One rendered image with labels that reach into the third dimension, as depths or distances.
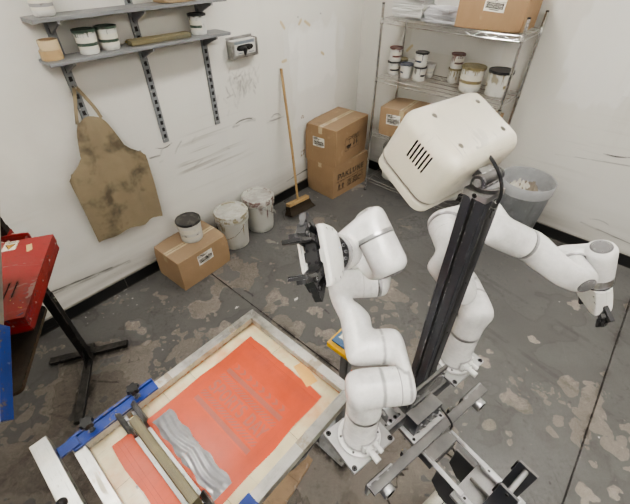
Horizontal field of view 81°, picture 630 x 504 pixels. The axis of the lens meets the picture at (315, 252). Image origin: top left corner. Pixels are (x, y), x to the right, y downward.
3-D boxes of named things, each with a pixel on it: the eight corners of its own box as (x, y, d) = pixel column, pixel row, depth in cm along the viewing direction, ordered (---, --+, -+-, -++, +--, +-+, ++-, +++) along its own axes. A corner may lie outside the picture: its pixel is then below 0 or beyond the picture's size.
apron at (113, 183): (161, 211, 306) (117, 74, 238) (166, 214, 302) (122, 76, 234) (96, 241, 275) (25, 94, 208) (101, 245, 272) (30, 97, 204)
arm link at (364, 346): (326, 293, 117) (384, 290, 118) (340, 416, 92) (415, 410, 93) (327, 264, 107) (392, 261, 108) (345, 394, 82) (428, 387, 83)
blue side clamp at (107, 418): (155, 387, 143) (150, 377, 138) (162, 395, 140) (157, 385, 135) (75, 448, 126) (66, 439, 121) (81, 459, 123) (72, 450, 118)
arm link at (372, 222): (402, 244, 77) (382, 203, 78) (397, 245, 66) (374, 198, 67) (339, 274, 81) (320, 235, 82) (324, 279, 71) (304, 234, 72)
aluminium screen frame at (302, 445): (253, 314, 169) (252, 308, 166) (355, 394, 139) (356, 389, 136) (73, 450, 124) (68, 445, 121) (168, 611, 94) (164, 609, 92)
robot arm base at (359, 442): (396, 448, 107) (405, 423, 97) (364, 477, 101) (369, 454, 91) (360, 406, 116) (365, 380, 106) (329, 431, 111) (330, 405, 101)
